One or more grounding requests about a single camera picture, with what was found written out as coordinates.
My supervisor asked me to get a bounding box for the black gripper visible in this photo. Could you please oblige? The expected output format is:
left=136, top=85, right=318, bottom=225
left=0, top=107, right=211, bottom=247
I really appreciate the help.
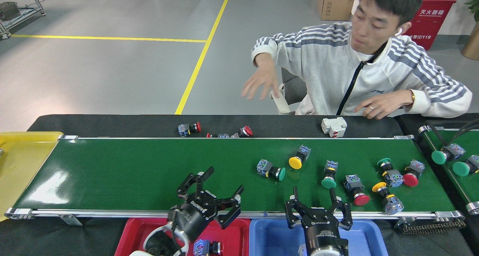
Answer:
left=284, top=188, right=353, bottom=251
left=168, top=167, right=244, bottom=241

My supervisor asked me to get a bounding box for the yellow button switch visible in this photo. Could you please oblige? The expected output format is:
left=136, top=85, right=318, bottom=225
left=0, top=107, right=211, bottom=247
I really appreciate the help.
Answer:
left=372, top=182, right=405, bottom=215
left=289, top=145, right=311, bottom=170

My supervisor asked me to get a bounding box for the blue plastic tray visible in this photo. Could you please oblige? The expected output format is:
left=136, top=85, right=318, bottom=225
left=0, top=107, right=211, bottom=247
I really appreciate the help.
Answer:
left=249, top=219, right=389, bottom=256

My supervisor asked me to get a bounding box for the red plastic tray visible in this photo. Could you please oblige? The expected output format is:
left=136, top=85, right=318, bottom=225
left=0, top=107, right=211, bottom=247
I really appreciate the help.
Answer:
left=114, top=218, right=250, bottom=256

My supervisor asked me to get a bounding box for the short green conveyor belt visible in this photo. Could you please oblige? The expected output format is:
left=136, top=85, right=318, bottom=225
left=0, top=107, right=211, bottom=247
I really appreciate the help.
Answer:
left=418, top=125, right=479, bottom=215

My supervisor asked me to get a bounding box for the yellow plastic tray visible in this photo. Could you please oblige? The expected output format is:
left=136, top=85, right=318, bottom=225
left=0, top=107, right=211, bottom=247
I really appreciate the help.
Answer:
left=0, top=131, right=64, bottom=222

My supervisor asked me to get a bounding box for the person's left hand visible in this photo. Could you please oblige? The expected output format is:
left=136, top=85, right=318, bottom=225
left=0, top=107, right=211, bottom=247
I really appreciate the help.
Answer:
left=355, top=90, right=413, bottom=120

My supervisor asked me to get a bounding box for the person's right hand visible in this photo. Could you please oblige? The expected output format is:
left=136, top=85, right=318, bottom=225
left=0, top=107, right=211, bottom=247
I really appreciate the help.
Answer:
left=242, top=53, right=280, bottom=100

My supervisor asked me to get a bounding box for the grey office chair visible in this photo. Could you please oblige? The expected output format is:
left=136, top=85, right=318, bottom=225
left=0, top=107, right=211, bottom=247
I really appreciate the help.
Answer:
left=269, top=67, right=313, bottom=115

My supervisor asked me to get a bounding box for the person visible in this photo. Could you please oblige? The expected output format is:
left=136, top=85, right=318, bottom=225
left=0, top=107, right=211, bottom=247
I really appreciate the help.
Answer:
left=251, top=0, right=473, bottom=118

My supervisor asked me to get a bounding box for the brown cardboard box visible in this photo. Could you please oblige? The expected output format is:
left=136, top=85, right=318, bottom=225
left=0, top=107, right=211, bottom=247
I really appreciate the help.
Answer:
left=317, top=0, right=358, bottom=21

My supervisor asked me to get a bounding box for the red fire extinguisher box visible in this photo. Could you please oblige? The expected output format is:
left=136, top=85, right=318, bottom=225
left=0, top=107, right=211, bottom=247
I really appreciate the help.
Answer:
left=402, top=0, right=457, bottom=51

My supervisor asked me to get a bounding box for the gold plant pot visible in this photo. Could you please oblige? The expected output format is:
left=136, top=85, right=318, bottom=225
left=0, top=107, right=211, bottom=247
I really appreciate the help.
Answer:
left=461, top=22, right=479, bottom=61

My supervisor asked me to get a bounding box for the green potted plant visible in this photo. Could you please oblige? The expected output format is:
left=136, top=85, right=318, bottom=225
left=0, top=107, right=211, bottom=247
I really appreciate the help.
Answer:
left=463, top=0, right=479, bottom=22

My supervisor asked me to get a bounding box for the silver metal rack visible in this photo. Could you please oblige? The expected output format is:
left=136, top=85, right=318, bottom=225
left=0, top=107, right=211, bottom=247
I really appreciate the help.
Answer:
left=0, top=0, right=45, bottom=39

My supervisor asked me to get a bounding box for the black box on rack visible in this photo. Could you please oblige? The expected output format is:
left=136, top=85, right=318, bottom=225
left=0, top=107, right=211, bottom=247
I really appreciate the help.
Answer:
left=0, top=1, right=21, bottom=21

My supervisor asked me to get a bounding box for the black drive chain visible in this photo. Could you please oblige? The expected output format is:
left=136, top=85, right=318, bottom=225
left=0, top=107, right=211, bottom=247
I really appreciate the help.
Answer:
left=395, top=217, right=466, bottom=234

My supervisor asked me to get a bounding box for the black hose bundle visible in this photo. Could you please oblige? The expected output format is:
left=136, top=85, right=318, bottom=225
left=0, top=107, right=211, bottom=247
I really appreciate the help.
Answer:
left=427, top=118, right=479, bottom=148

